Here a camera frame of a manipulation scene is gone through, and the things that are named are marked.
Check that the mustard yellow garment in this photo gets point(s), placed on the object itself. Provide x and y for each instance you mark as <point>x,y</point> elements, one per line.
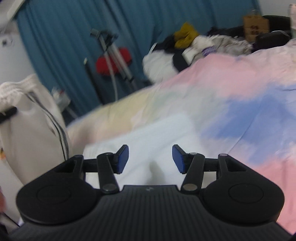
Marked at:
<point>185,36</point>

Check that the brown paper shopping bag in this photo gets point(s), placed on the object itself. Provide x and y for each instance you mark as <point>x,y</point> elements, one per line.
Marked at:
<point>254,24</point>

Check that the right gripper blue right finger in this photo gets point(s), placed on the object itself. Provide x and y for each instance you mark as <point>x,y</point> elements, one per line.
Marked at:
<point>192,165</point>

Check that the grey white crumpled clothes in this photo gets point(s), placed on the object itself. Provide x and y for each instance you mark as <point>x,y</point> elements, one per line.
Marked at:
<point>202,46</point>

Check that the garment steamer stand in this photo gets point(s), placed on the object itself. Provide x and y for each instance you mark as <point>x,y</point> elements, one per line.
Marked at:
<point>114,61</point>

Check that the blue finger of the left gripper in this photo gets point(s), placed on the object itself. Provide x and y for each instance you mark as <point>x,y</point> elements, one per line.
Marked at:
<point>7,114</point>

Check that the black garment on pile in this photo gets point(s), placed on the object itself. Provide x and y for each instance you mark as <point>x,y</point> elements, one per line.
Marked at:
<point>180,59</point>

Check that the pastel tie-dye duvet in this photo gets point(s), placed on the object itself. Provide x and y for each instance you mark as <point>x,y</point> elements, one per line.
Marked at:
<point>243,106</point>

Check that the red garment on stand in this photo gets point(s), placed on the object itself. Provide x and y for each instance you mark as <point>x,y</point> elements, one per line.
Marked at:
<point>101,63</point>

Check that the white puffer jacket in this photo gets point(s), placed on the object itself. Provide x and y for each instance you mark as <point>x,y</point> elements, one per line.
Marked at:
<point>158,65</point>

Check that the white dressing table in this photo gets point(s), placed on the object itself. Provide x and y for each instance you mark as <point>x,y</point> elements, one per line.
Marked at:
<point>63,101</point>

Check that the white zip sweatshirt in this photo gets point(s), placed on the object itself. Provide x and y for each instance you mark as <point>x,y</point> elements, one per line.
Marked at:
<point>35,140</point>

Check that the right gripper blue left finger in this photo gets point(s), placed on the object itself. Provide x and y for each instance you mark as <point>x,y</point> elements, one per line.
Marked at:
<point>109,164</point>

